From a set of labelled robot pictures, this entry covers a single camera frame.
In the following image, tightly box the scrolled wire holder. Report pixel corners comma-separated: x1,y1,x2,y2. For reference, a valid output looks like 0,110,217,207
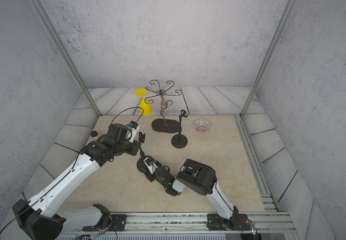
145,80,183,120

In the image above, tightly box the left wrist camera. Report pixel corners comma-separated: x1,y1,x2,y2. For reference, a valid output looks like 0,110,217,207
126,121,140,143

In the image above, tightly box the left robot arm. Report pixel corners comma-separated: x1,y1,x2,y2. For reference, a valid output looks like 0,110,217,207
12,121,140,240

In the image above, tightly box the dark oval stand base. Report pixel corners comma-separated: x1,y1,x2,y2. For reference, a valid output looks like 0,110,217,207
151,119,180,133

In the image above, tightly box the aluminium corner post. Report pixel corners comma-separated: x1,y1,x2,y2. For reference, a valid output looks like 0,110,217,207
240,0,297,119
29,0,103,117

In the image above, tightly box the aluminium front rail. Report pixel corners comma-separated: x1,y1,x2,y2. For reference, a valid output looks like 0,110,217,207
57,212,301,240

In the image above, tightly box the black microphone stand pole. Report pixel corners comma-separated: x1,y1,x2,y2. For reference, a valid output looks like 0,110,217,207
178,110,188,137

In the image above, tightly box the spice jar black lid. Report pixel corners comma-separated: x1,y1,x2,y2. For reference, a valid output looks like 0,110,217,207
90,131,98,138

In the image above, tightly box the aluminium left corner post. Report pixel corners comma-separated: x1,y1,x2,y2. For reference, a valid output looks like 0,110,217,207
29,0,103,117

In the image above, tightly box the aluminium right corner post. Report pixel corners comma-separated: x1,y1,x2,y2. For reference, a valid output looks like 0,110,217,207
240,0,297,119

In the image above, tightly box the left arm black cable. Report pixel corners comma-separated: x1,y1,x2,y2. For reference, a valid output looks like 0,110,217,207
109,106,145,125

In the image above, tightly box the black round stand base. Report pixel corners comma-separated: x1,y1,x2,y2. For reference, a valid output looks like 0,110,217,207
171,134,188,149

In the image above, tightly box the red blue patterned bowl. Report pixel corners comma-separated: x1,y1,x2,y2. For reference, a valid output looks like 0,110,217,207
194,119,211,133

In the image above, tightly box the yellow plastic goblet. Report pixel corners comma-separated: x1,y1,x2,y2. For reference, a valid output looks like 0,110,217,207
135,88,153,116

